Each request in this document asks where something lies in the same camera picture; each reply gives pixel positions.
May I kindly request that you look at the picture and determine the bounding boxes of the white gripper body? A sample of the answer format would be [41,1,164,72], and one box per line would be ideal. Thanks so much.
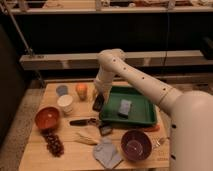
[93,79,112,100]

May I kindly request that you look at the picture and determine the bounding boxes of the black whiteboard eraser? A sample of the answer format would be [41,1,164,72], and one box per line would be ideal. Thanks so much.
[92,94,105,112]

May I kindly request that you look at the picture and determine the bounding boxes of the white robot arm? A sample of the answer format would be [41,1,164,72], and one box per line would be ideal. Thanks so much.
[94,49,213,171]

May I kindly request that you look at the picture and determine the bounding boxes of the red-orange bowl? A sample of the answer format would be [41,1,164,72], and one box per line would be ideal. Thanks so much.
[35,107,60,130]

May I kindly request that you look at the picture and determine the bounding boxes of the purple bowl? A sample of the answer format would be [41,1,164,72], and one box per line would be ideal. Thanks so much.
[121,130,152,162]

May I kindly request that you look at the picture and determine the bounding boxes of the orange fruit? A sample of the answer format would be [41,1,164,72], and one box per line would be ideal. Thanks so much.
[75,83,87,100]

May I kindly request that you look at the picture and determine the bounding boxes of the grey sponge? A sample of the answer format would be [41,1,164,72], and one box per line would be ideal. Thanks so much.
[118,99,132,117]

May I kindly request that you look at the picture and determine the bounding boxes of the green plastic tray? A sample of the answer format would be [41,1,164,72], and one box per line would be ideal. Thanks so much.
[99,86,157,126]

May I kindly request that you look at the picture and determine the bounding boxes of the metal shelf rack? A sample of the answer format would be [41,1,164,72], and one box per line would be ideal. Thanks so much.
[0,0,213,88]

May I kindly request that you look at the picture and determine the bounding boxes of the white cup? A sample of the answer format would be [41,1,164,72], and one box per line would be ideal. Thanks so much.
[57,95,73,114]

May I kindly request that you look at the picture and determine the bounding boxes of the grey round lid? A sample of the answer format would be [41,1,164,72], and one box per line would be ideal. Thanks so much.
[56,85,68,97]

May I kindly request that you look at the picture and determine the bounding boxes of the small dark box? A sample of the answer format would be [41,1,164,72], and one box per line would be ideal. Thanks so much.
[99,124,113,136]

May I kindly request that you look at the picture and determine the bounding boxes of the orange carrot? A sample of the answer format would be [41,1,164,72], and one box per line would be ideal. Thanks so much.
[143,124,160,132]

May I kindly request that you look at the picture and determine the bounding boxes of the grey-blue cloth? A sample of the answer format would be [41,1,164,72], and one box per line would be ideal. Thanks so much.
[93,138,122,169]

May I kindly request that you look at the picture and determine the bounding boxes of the bunch of dark grapes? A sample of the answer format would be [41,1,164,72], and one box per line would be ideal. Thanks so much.
[42,131,64,157]

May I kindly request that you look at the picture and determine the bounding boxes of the black-handled tool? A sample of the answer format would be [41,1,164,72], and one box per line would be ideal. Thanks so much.
[69,118,99,126]

